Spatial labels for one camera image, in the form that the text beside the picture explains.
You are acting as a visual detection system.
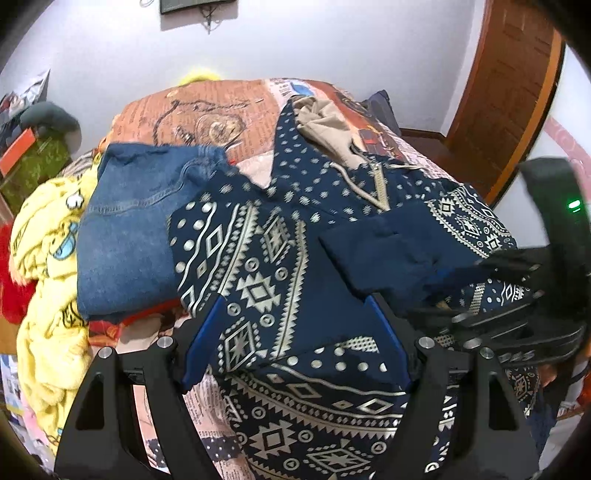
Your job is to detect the navy patterned hooded robe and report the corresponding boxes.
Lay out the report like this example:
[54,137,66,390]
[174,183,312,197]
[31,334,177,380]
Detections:
[168,103,516,479]

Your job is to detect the yellow cartoon blanket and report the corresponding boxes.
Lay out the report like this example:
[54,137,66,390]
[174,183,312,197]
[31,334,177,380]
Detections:
[9,155,101,450]

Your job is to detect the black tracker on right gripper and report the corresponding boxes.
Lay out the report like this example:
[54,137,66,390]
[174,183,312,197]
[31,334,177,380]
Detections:
[520,157,590,294]

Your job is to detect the red plush item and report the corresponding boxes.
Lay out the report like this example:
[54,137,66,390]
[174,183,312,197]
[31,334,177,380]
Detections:
[1,223,36,325]

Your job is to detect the white sliding door with hearts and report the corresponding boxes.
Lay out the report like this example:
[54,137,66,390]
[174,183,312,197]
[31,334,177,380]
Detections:
[492,45,591,467]

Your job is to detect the folded blue jeans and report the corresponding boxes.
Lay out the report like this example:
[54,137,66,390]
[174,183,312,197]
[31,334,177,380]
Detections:
[76,143,229,323]

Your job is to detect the brown wooden door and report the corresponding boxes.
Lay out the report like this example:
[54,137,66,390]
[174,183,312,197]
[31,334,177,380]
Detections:
[446,1,564,204]

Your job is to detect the orange box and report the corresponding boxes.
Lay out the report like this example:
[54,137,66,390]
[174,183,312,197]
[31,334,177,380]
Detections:
[0,128,36,177]

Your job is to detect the cluttered pile with green bag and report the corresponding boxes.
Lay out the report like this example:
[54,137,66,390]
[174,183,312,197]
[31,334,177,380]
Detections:
[1,70,80,223]

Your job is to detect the printed newspaper bedspread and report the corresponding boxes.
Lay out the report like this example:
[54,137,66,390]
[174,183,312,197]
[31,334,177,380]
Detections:
[59,77,509,480]

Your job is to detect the small black wall monitor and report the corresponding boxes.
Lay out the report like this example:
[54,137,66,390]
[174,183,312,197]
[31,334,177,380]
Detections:
[159,0,233,15]

